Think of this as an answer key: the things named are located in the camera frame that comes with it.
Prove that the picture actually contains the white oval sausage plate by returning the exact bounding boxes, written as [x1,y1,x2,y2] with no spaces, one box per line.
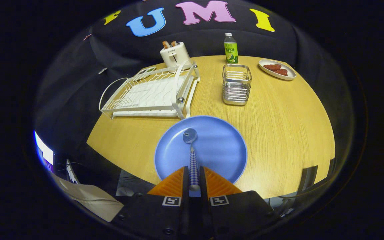
[258,59,297,81]

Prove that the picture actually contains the green label drink bottle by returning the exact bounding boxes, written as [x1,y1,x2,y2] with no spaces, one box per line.
[224,33,239,64]

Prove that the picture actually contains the white sheet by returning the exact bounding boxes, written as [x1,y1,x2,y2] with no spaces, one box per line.
[50,173,124,222]

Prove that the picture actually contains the metal wire basket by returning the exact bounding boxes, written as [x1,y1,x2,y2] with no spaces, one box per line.
[222,64,252,106]

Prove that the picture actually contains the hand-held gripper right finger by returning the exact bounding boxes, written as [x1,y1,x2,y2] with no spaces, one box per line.
[200,166,276,239]

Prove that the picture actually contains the checked handle metal spoon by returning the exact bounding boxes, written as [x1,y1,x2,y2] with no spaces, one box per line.
[183,128,201,191]

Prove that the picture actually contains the white toaster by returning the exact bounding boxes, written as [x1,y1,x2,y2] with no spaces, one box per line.
[160,43,191,69]

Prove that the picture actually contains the blue plate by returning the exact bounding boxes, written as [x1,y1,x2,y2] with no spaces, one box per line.
[154,115,248,184]

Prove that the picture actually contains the black backdrop cloth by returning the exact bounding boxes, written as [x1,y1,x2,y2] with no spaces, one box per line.
[34,0,356,187]

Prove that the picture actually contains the white wire dish rack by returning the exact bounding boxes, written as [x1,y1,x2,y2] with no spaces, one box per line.
[99,60,201,120]

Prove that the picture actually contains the lit monitor screen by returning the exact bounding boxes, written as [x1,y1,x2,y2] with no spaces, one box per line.
[34,131,54,166]

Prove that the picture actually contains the dark chair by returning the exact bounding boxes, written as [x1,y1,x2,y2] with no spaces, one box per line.
[297,165,318,194]

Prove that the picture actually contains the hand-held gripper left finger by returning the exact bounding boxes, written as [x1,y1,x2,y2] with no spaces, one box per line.
[112,166,192,239]

